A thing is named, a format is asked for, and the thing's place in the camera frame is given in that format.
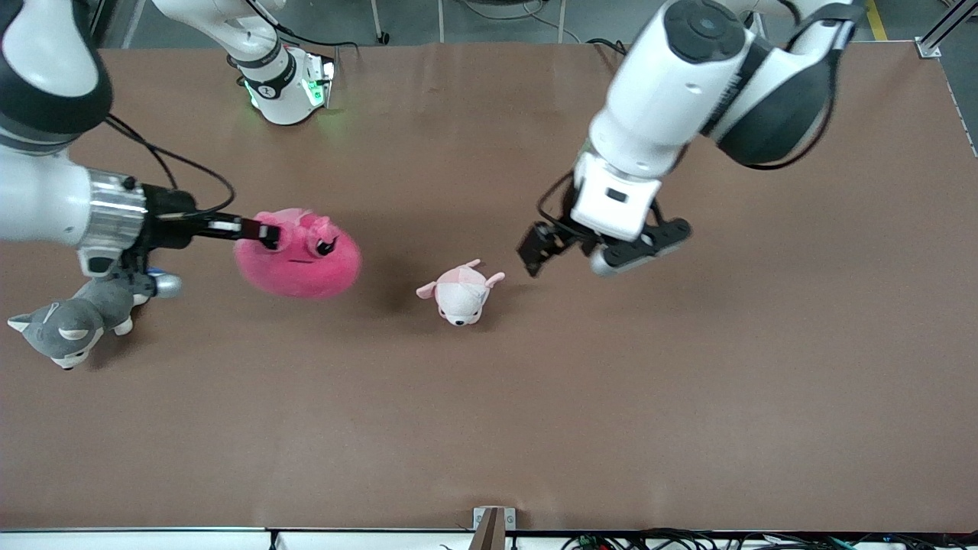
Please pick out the white table edge rail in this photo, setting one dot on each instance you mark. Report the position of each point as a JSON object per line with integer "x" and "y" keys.
{"x": 153, "y": 541}

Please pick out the light pink plush puppy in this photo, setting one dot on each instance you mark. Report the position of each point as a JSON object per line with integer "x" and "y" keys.
{"x": 458, "y": 298}

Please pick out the grey metal table bracket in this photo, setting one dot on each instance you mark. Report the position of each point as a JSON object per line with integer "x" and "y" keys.
{"x": 493, "y": 531}

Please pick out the magenta round plush toy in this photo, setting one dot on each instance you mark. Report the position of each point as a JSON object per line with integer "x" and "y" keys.
{"x": 306, "y": 275}

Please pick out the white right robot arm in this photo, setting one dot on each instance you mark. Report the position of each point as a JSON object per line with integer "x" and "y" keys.
{"x": 46, "y": 198}

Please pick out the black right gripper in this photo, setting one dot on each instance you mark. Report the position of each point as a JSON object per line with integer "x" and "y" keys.
{"x": 168, "y": 216}

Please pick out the grey white husky plush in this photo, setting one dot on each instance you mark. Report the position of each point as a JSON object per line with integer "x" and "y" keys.
{"x": 69, "y": 328}

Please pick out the brown table cover sheet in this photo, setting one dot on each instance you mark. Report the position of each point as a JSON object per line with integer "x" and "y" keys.
{"x": 611, "y": 397}

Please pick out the metal leg with caster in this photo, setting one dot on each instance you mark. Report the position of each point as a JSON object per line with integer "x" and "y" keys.
{"x": 384, "y": 34}

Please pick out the aluminium frame profile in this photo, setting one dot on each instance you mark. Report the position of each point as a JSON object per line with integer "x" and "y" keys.
{"x": 936, "y": 38}

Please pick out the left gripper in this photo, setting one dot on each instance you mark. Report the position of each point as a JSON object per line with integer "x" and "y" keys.
{"x": 544, "y": 243}

